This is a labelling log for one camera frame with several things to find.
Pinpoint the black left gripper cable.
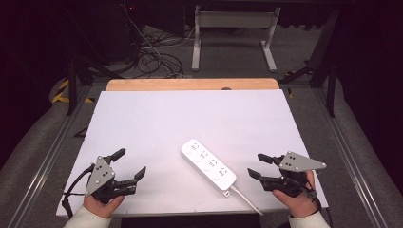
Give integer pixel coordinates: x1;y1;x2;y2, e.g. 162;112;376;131
61;163;96;219

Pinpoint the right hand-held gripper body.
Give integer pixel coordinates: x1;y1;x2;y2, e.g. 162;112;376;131
259;151;327;198

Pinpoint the aluminium floor rail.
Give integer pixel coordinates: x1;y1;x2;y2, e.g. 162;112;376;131
6;85;93;228
312;88;390;228

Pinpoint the small black bracket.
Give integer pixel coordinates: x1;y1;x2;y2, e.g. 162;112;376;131
73;125;90;139

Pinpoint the person's right hand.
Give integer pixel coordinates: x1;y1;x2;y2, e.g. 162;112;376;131
273;170;317;219

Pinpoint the black metal stand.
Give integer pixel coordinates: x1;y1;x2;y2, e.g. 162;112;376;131
278;9;338;119
64;56;125;117

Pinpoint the white metal table frame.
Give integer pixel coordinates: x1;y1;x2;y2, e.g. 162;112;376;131
191;4;282;73

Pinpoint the white power strip cable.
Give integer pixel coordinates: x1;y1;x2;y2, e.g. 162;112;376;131
229;185;264;217

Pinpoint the white power strip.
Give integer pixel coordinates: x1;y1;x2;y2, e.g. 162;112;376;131
180;138;238;198

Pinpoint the white table board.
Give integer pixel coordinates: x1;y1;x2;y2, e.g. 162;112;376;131
56;89;329;219

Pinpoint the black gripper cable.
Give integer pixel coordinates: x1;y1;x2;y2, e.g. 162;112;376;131
61;163;96;219
302;180;335;228

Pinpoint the yellow black hazard tape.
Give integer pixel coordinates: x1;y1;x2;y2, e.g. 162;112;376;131
51;79;96;105

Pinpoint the bundle of floor cables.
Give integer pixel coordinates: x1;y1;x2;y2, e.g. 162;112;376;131
120;3;198;80

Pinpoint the wooden table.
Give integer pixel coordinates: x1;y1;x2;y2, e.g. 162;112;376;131
106;78;280;92

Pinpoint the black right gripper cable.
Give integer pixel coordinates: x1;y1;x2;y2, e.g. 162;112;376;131
302;180;335;228

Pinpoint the person's left hand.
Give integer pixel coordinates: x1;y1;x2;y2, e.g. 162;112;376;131
83;194;125;219

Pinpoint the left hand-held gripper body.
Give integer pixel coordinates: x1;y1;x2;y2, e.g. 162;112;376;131
85;156;138;205

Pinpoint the black flat panel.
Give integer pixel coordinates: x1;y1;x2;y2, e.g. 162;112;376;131
120;213;262;228

